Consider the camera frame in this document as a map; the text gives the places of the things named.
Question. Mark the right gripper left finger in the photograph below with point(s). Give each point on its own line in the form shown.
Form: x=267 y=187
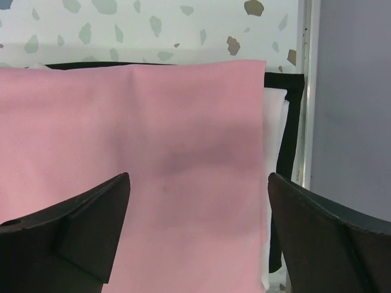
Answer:
x=67 y=247

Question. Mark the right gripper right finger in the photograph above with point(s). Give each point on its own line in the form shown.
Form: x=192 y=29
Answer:
x=327 y=246

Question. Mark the pink t shirt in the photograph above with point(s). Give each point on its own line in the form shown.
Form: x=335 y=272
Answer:
x=133 y=178

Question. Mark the white folded t shirt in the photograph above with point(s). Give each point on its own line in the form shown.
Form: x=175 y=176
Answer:
x=275 y=137

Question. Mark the aluminium frame rail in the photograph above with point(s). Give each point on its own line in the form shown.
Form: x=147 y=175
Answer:
x=307 y=64

